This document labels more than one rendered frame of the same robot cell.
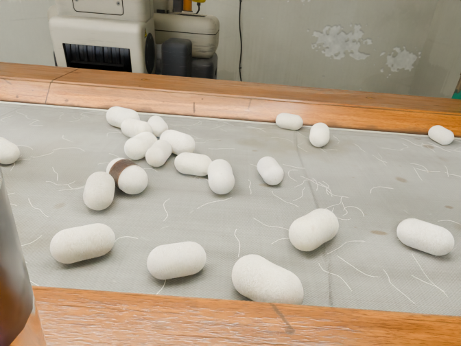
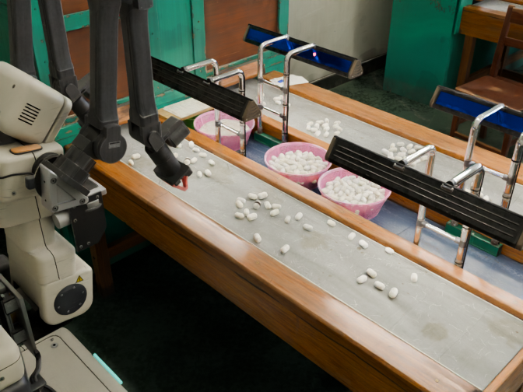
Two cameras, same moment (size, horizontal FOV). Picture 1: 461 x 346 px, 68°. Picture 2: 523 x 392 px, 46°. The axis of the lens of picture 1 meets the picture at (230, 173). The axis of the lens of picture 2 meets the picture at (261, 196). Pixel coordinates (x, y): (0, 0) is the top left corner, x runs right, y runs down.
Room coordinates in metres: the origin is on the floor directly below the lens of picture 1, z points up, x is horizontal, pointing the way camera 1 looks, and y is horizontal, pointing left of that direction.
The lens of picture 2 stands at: (1.46, 1.82, 1.95)
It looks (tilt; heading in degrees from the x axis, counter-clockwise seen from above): 33 degrees down; 227
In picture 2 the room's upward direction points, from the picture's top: straight up
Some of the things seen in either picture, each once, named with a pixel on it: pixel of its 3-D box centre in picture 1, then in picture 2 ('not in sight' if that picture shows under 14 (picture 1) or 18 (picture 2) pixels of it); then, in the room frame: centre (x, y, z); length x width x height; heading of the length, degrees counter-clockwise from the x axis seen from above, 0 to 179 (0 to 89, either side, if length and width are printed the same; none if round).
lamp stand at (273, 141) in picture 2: not in sight; (286, 93); (-0.29, 0.11, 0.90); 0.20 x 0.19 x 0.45; 91
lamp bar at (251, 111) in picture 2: not in sight; (194, 84); (0.19, 0.11, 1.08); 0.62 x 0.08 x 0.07; 91
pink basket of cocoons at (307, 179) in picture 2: not in sight; (297, 168); (-0.09, 0.38, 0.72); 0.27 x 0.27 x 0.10
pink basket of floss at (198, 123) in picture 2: not in sight; (224, 131); (-0.08, -0.06, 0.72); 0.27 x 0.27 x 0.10
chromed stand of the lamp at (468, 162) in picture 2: not in sight; (496, 178); (-0.31, 1.08, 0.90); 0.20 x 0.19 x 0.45; 91
